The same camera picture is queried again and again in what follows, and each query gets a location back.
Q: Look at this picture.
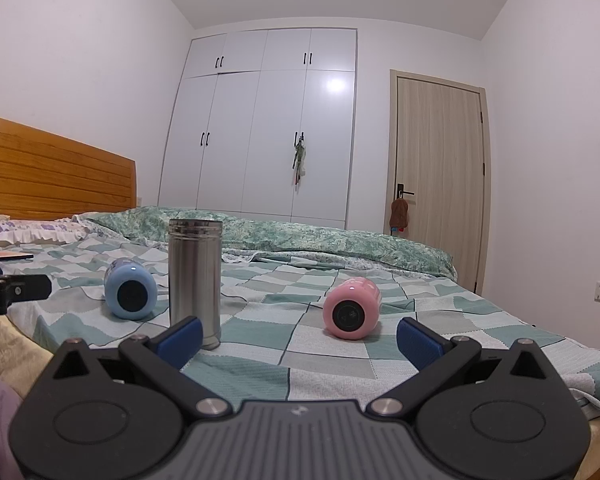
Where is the pink cup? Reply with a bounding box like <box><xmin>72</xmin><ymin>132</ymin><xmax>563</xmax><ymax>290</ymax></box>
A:
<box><xmin>322</xmin><ymin>277</ymin><xmax>382</xmax><ymax>339</ymax></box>

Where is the white wardrobe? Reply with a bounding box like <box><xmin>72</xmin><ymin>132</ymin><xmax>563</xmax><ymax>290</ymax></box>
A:
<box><xmin>157</xmin><ymin>27</ymin><xmax>358</xmax><ymax>231</ymax></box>

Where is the hanging green ornament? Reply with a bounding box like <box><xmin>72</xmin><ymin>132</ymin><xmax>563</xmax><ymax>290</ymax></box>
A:
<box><xmin>291</xmin><ymin>132</ymin><xmax>308</xmax><ymax>187</ymax></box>

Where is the purple floral pillow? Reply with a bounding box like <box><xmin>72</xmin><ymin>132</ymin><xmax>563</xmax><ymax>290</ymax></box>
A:
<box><xmin>0</xmin><ymin>217</ymin><xmax>93</xmax><ymax>247</ymax></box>

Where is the green floral quilt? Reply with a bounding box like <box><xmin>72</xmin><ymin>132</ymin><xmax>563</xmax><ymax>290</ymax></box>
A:
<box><xmin>72</xmin><ymin>205</ymin><xmax>458</xmax><ymax>281</ymax></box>

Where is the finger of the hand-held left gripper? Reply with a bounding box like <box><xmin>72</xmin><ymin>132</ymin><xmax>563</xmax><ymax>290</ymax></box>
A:
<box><xmin>2</xmin><ymin>273</ymin><xmax>53</xmax><ymax>313</ymax></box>

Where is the wooden headboard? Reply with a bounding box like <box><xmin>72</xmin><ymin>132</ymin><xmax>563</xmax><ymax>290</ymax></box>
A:
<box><xmin>0</xmin><ymin>112</ymin><xmax>137</xmax><ymax>222</ymax></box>

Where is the yellow blanket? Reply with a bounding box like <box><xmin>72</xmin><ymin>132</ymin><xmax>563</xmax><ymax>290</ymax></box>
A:
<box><xmin>0</xmin><ymin>307</ymin><xmax>56</xmax><ymax>397</ymax></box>

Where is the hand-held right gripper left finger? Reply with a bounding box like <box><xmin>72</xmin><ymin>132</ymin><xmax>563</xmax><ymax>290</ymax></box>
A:
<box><xmin>45</xmin><ymin>316</ymin><xmax>233</xmax><ymax>418</ymax></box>

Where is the brown hanging pouch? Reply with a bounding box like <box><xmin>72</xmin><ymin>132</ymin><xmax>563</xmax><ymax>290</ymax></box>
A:
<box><xmin>389</xmin><ymin>198</ymin><xmax>410</xmax><ymax>234</ymax></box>

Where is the light wooden door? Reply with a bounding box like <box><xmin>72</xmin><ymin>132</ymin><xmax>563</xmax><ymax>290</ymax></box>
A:
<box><xmin>384</xmin><ymin>69</ymin><xmax>492</xmax><ymax>295</ymax></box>

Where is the green checkered bed sheet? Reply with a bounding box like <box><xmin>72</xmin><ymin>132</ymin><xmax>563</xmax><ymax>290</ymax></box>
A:
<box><xmin>0</xmin><ymin>237</ymin><xmax>600</xmax><ymax>418</ymax></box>

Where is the stainless steel cup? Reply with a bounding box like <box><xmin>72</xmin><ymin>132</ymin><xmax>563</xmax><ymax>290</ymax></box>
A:
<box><xmin>167</xmin><ymin>218</ymin><xmax>223</xmax><ymax>351</ymax></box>

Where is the blue cup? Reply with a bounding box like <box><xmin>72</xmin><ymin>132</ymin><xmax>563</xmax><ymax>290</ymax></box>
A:
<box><xmin>103</xmin><ymin>258</ymin><xmax>158</xmax><ymax>321</ymax></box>

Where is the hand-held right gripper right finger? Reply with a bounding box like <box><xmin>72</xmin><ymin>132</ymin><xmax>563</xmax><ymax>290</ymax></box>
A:
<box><xmin>369</xmin><ymin>317</ymin><xmax>556</xmax><ymax>417</ymax></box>

